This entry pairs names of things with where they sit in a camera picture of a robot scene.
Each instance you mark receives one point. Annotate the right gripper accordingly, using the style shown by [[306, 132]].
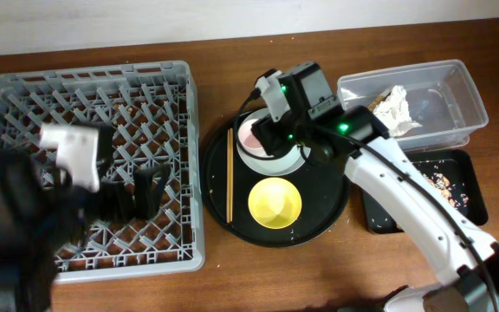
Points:
[[266, 137]]

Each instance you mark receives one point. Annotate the round black tray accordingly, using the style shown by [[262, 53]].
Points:
[[324, 194]]

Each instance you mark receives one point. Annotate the food scraps and rice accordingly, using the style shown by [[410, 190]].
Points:
[[454, 193]]

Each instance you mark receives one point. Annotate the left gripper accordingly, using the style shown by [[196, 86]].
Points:
[[113, 198]]

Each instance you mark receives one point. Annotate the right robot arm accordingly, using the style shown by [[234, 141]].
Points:
[[304, 111]]

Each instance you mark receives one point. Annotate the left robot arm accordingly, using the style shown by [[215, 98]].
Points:
[[35, 223]]

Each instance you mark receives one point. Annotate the black rectangular tray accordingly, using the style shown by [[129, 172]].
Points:
[[457, 166]]

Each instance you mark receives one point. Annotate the clear plastic bin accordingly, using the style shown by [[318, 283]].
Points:
[[442, 98]]

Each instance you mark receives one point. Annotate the yellow bowl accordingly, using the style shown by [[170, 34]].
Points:
[[274, 203]]

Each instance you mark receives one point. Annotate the grey plastic dishwasher rack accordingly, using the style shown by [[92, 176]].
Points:
[[152, 108]]

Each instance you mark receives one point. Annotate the white tissue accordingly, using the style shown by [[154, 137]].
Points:
[[394, 112]]

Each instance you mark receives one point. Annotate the pink cup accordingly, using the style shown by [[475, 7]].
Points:
[[248, 141]]

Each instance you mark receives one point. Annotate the grey round plate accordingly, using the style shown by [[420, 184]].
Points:
[[276, 167]]

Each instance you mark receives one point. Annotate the gold foil wrapper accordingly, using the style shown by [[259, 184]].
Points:
[[381, 97]]

